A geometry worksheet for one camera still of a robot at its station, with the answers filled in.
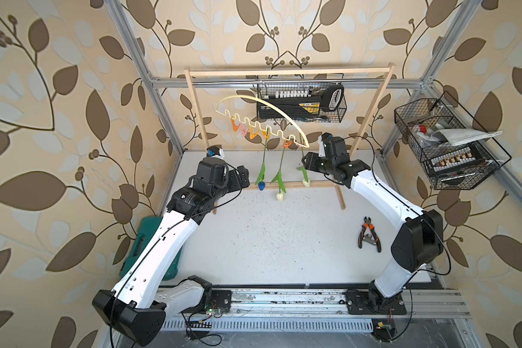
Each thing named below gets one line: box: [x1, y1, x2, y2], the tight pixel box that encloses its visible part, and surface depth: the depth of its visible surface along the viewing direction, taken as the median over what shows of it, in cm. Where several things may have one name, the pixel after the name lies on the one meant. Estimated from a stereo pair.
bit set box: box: [429, 146, 484, 172], surface depth 68 cm
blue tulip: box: [255, 128, 269, 191], surface depth 98 cm
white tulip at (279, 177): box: [269, 147, 287, 202], surface depth 96 cm
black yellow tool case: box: [256, 84, 345, 122], surface depth 86 cm
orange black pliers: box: [358, 216, 383, 253], surface depth 90 cm
